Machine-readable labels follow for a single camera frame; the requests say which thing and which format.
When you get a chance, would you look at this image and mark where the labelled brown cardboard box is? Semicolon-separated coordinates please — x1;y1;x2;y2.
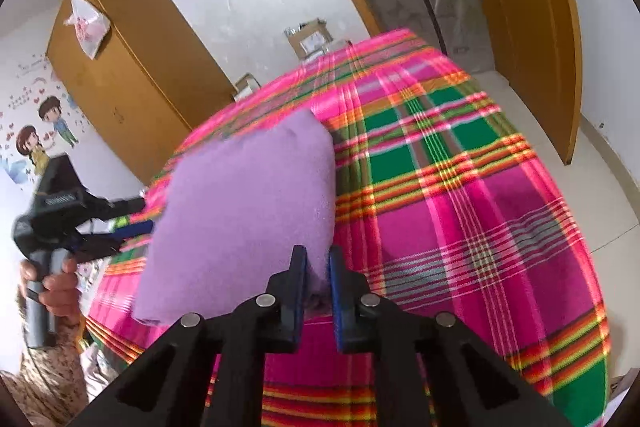
285;18;333;60

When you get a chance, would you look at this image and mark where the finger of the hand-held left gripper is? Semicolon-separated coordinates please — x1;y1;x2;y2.
75;221;156;260
107;197;148;221

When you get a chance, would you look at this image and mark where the cartoon wall sticker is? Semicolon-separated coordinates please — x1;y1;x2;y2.
0;52;93;188

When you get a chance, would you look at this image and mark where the pink white plastic bag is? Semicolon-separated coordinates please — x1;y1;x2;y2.
62;0;112;60

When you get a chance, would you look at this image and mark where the pink green plaid bedsheet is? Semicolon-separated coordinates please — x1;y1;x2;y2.
82;29;611;427

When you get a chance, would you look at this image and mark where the wooden door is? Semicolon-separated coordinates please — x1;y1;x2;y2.
440;0;583;165

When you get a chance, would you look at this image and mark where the wooden wardrobe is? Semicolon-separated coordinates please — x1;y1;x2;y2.
46;0;238;185

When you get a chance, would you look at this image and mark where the purple fleece sweater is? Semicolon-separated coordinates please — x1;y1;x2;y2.
132;108;336;327

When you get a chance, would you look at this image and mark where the person's left hand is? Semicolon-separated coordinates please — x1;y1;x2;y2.
20;257;81;328

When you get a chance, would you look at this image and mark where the white cardboard box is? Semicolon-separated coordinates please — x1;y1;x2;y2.
234;74;262;100

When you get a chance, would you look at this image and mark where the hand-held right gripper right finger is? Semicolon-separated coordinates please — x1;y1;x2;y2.
327;245;571;427

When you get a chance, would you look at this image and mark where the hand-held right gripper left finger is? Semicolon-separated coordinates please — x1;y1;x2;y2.
70;245;307;427

